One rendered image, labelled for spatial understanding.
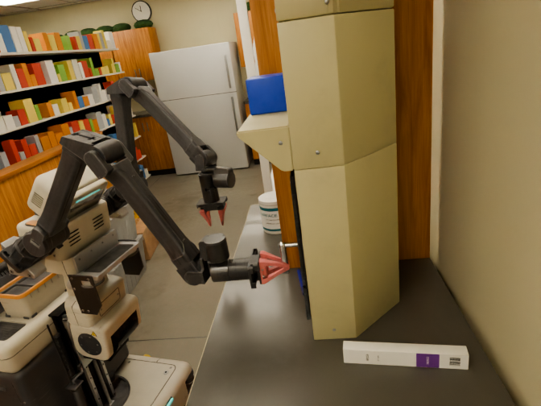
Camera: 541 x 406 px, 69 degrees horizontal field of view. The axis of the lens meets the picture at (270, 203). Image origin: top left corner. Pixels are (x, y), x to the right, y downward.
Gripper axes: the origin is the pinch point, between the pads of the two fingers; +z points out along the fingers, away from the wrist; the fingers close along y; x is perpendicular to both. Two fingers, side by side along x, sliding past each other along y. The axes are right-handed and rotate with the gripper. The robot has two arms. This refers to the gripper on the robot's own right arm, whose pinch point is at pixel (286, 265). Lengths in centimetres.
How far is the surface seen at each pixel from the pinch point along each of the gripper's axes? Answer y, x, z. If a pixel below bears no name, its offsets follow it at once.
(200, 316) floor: 131, 114, -81
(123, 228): 182, 62, -144
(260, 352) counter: -8.8, 20.1, -9.1
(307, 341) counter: -5.5, 20.3, 3.1
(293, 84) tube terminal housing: -5.2, -44.9, 7.5
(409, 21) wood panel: 32, -54, 39
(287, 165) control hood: -5.2, -28.1, 4.2
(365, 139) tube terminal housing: 0.0, -30.4, 21.8
